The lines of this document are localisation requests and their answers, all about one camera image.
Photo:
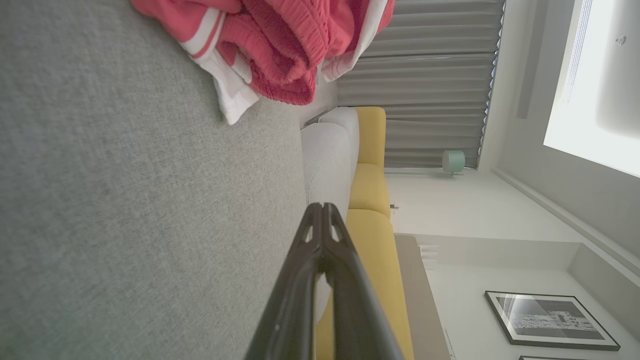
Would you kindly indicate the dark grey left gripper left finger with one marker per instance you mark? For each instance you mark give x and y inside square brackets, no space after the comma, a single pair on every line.
[290,310]

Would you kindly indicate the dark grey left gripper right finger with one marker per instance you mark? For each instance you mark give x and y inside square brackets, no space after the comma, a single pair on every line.
[355,320]

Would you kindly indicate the red white basketball jersey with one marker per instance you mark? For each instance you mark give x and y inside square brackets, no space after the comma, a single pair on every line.
[230,85]

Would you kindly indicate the red shorts white trim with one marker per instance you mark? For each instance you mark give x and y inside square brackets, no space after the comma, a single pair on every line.
[280,50]

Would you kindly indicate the yellow sofa back cushion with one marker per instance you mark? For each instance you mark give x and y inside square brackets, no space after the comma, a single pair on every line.
[371,135]
[380,280]
[370,190]

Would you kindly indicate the beige ledge behind sofa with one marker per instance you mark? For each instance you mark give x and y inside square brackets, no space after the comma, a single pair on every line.
[420,300]

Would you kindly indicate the light grey sofa seat cushion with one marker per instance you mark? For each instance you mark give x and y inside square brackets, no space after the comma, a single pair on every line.
[327,160]

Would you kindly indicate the mint green lamp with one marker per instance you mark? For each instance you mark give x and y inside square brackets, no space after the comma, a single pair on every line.
[453,161]

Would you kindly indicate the black framed monochrome picture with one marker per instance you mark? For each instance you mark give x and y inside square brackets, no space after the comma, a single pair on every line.
[550,320]

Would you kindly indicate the large grey fabric sofa cushion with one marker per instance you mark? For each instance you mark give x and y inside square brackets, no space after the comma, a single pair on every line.
[125,200]

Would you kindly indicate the grey pleated curtain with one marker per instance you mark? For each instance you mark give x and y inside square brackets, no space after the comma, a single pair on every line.
[435,100]

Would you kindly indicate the bright ceiling light panel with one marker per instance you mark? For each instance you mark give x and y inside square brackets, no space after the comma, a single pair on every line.
[600,100]

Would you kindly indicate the small round ceiling sensor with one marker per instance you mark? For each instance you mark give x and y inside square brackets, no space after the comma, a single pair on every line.
[621,40]

